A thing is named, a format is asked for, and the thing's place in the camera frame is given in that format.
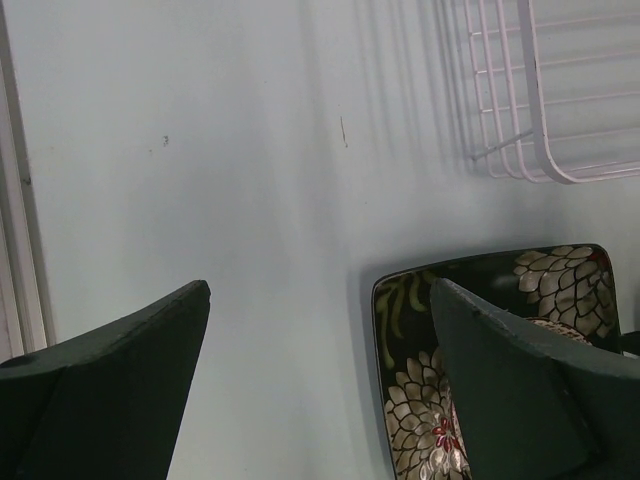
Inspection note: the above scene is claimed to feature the aluminium frame rail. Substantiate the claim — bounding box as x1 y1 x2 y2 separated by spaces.
1 13 56 360

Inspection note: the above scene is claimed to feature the beige patterned bowl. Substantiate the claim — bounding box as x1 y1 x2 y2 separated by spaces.
527 317 592 346

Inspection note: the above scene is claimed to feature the clear wire dish rack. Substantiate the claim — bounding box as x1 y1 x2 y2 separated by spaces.
451 1 639 184

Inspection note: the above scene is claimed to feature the black floral square plate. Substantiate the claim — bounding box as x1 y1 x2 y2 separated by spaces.
372 244 622 479

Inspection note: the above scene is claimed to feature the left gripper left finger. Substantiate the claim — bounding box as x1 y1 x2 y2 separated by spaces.
1 280 211 479

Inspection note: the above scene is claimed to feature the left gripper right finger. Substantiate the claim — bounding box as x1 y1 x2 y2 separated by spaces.
430 279 639 479

